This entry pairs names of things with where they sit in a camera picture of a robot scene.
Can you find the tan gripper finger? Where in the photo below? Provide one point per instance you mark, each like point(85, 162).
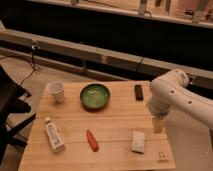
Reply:
point(158, 124)

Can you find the white sponge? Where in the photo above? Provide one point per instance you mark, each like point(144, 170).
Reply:
point(138, 142)

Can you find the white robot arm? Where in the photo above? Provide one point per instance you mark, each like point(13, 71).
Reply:
point(169, 90)

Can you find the green ceramic bowl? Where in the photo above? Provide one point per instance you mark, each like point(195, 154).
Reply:
point(95, 96)

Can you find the dark brown rectangular block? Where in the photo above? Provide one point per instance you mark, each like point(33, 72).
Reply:
point(139, 93)

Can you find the orange toy carrot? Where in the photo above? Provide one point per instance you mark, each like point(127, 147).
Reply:
point(92, 141)

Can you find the white tube with label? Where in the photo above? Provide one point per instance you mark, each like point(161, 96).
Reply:
point(53, 135)

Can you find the white paper cup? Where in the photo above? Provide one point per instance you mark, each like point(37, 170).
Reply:
point(56, 90)

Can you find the black tripod stand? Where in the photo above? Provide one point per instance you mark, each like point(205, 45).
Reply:
point(10, 102)

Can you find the grey metal rail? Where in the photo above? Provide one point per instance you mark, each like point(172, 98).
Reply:
point(154, 67)

